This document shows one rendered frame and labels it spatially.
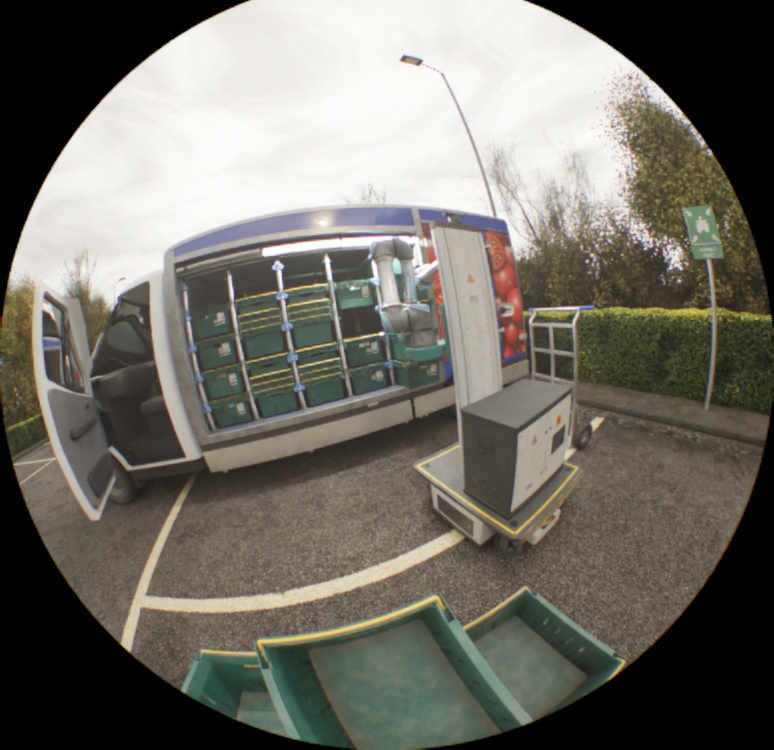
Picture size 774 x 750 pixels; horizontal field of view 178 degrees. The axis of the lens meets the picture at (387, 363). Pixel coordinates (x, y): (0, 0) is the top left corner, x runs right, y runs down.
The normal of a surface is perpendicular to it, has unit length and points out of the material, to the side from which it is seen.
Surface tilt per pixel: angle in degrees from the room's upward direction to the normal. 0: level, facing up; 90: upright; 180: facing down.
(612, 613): 0
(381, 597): 0
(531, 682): 0
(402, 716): 21
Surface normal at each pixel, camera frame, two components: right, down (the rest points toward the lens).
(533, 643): -0.16, -0.97
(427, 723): -0.03, -0.87
